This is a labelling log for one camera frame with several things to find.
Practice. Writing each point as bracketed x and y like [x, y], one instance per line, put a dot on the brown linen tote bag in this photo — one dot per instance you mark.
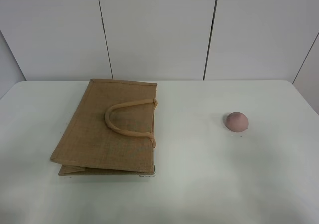
[111, 131]

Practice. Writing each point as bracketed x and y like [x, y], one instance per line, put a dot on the pink peach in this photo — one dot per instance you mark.
[236, 122]

